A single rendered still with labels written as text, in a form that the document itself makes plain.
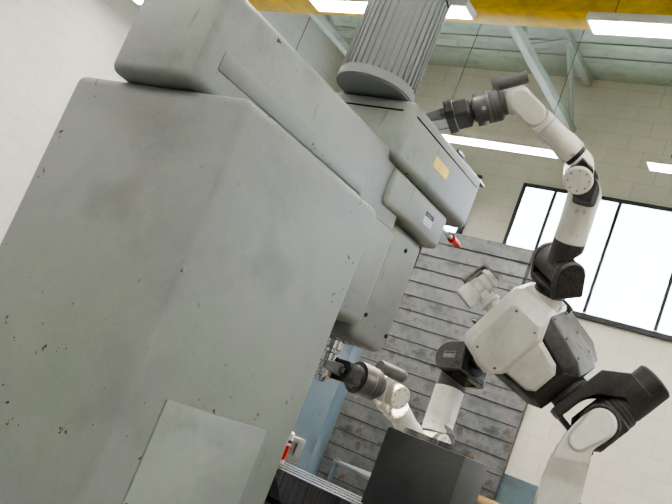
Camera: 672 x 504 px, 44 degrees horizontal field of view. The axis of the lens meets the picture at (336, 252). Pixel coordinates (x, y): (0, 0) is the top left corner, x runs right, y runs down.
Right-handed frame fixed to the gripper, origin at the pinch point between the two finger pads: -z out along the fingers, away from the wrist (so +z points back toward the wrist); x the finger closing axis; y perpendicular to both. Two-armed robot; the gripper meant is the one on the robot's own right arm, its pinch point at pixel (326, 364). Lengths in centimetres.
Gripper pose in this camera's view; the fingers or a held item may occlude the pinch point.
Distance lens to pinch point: 217.2
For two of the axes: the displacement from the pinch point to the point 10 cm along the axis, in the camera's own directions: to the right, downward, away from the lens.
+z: 7.2, 3.9, 5.8
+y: -3.6, 9.2, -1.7
